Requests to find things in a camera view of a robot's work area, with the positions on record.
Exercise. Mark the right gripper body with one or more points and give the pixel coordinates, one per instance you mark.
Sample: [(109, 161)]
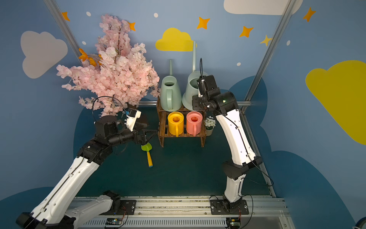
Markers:
[(197, 103)]

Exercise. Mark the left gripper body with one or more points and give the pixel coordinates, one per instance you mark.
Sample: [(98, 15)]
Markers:
[(141, 136)]

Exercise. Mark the large grey-blue watering can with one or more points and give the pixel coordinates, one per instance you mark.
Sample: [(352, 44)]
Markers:
[(192, 86)]

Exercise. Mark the pink watering can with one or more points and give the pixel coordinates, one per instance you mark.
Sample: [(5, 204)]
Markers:
[(193, 123)]

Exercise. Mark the brown wooden slatted shelf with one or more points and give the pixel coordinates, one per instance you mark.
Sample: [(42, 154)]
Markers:
[(163, 129)]

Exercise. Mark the yellow watering can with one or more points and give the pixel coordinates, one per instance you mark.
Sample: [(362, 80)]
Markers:
[(176, 123)]

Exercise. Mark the mint green watering can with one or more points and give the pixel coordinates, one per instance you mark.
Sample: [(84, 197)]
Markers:
[(170, 97)]

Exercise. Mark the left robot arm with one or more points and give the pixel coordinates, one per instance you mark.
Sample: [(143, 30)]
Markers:
[(53, 212)]

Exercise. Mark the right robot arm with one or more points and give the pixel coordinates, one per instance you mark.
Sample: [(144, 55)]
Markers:
[(226, 110)]

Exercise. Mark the green yellow toy trowel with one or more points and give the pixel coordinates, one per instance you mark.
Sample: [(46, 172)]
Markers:
[(147, 148)]

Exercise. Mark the white flower pot plant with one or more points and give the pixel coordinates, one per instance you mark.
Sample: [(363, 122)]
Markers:
[(210, 124)]

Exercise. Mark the pink cherry blossom tree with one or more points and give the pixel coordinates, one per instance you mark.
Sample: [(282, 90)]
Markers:
[(118, 73)]

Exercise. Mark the aluminium back rail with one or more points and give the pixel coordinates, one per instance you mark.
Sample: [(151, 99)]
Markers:
[(154, 103)]

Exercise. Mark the aluminium rail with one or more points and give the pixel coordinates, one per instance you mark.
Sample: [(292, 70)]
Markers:
[(154, 103), (191, 211)]

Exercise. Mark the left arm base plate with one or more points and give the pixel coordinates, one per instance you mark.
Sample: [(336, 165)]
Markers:
[(123, 206)]

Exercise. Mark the aluminium front rail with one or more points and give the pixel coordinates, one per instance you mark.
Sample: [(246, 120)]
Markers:
[(191, 211)]

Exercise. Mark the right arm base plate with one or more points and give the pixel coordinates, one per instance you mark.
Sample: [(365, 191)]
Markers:
[(224, 207)]

